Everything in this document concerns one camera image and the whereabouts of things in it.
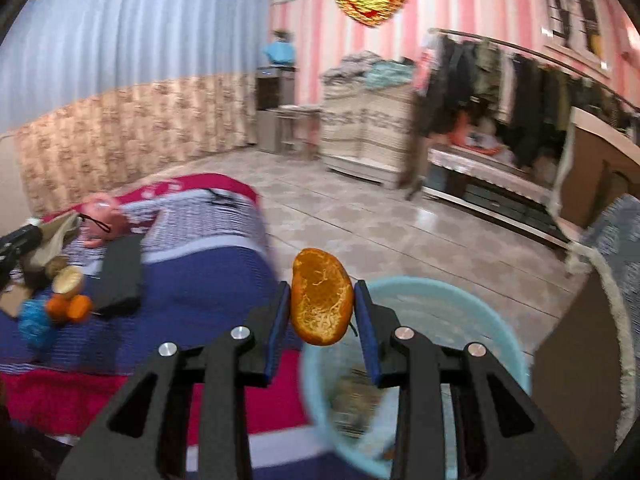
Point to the blue yarn ball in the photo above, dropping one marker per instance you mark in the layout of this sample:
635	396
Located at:
35	326

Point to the metal clothes rack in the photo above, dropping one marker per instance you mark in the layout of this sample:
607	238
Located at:
543	174

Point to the low tv bench lace cover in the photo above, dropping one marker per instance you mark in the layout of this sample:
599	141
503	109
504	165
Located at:
496	192

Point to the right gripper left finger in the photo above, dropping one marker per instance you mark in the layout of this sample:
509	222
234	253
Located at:
142	432

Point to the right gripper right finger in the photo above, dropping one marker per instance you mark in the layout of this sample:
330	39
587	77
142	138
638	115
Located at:
500	433

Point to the orange fruit pieces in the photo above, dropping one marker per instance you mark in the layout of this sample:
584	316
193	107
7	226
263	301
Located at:
68	304

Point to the light blue plastic basket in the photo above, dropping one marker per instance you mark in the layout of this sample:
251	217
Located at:
449	316

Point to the striped blue red blanket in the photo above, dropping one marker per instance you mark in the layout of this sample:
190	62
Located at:
205	264

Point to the blue fringed patterned cloth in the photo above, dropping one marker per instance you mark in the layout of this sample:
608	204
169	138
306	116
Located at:
611	247

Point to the pile of clothes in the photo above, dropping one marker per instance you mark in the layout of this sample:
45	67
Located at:
370	69

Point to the leaning brown board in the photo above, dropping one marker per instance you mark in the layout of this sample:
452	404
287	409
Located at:
598	165

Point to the small metal folding table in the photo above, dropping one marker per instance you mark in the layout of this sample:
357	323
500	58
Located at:
297	125

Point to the orange peel piece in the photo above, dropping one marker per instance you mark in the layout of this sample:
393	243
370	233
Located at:
322	297

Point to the small potted plant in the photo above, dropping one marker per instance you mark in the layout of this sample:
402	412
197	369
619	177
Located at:
282	35

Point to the dark brown cabinet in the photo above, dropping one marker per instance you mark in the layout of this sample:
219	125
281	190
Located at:
576	377

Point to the black phone case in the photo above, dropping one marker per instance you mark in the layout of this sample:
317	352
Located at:
117	290

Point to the blue covered water bottle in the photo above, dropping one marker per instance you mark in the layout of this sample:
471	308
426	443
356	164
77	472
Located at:
280	53

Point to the grey water dispenser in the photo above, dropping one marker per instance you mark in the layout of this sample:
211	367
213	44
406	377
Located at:
274	87

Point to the blue floral curtain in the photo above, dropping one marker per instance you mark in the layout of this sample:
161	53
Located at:
96	94

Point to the hanging dark clothes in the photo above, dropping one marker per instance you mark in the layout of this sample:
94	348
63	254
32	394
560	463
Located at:
499	101

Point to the framed wall poster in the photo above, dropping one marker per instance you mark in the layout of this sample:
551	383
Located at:
573	28

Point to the pink piggy bank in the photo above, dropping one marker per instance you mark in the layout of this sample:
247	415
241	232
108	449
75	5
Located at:
104	220

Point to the brown paper trash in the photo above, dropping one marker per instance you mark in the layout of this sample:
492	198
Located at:
353	403

